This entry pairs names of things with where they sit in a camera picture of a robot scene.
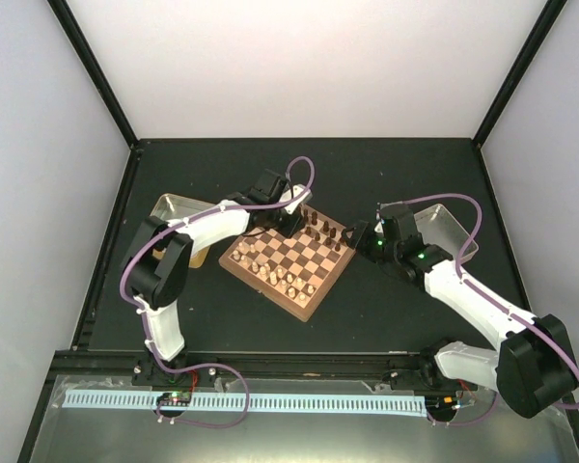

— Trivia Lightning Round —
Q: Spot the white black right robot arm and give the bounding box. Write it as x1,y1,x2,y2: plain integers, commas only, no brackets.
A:
342,203,579,419

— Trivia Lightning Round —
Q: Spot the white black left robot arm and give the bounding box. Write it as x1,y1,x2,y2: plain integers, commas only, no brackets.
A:
119,168,315,385

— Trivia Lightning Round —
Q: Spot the right controller circuit board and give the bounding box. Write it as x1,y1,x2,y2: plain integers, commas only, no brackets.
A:
433,395,476,411

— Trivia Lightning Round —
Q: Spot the controller circuit board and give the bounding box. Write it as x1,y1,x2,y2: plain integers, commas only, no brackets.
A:
433,395,476,411
156,392,192,407

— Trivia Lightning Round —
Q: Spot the left controller circuit board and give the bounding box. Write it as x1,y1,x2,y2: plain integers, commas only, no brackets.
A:
156,392,192,407

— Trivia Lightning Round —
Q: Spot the wooden chessboard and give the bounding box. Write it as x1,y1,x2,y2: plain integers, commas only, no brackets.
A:
219,206,355,322

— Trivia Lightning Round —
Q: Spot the pink metal tin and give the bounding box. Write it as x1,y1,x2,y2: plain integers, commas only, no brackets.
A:
414,204,470,258

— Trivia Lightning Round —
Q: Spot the yellow metal tin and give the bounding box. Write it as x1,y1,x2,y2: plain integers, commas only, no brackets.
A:
149,193,213,269

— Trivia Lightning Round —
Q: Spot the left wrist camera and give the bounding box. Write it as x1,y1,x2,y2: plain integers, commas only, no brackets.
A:
281,184,313,214

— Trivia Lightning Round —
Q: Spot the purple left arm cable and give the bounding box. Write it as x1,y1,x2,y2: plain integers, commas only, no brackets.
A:
119,156,316,382

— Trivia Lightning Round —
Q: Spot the black rear mounting rail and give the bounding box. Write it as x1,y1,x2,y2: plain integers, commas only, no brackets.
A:
132,350,568,387

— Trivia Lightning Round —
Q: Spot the white slotted cable duct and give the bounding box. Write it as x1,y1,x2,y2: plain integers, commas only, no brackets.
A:
62,390,427,418

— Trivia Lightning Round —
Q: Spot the black right frame post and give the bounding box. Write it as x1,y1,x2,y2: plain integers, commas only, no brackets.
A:
472,0,567,149

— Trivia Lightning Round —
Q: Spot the black frame post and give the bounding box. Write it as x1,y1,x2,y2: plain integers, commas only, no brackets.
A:
47,0,139,149
472,0,567,149

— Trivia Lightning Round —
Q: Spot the black left frame post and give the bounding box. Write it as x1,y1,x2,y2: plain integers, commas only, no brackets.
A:
47,0,139,149

